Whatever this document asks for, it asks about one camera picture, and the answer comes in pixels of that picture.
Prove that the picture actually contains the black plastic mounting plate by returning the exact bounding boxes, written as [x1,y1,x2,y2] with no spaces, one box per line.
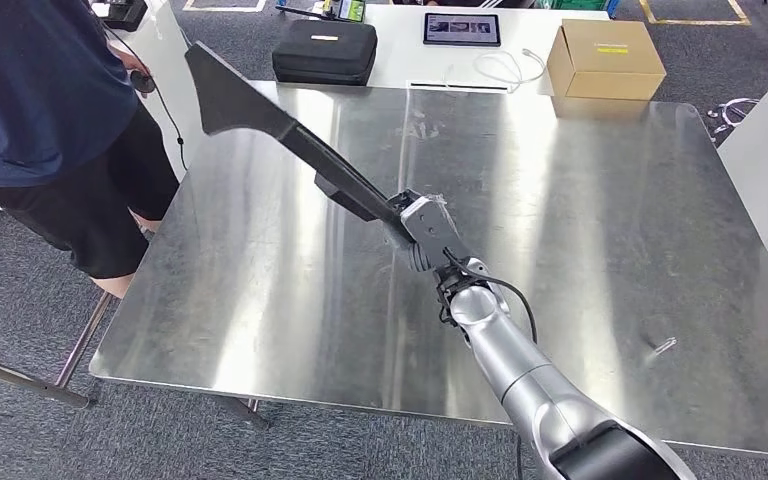
[185,40,420,248]

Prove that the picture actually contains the stainless steel workbench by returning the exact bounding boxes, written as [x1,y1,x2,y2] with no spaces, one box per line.
[89,80,768,462]

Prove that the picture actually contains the black thin strip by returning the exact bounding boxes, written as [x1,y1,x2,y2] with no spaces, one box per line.
[409,80,510,93]

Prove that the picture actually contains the black zip case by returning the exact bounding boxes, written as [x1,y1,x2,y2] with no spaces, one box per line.
[271,18,379,87]

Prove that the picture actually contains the tablet with lit screen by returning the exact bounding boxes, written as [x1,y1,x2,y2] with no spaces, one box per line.
[422,12,502,48]

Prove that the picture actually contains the black tripod bar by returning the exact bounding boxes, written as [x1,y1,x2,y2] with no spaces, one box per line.
[275,0,340,21]

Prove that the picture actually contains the brown cardboard box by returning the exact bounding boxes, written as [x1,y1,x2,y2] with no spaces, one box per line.
[546,18,668,102]

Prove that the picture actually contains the black handheld controller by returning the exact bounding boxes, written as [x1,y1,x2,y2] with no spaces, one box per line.
[129,68,157,95]

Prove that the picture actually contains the green plastic crate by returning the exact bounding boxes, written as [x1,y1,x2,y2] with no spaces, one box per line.
[534,0,614,12]

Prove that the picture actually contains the black charger box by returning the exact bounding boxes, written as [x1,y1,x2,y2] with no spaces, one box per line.
[92,0,149,33]

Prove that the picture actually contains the person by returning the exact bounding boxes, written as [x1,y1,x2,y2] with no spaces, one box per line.
[0,0,191,301]

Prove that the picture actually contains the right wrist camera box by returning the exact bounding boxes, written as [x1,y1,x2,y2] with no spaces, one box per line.
[399,193,475,270]

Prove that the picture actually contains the white loose cable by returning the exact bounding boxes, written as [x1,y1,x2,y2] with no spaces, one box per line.
[443,47,548,94]

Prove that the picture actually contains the black controller cable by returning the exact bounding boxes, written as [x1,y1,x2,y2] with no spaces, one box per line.
[102,26,190,172]

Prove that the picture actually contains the white pedestal cabinet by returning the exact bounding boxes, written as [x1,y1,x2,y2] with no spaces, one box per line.
[92,0,208,181]

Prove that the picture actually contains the grey coiled cables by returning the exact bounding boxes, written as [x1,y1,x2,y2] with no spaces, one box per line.
[707,97,762,138]

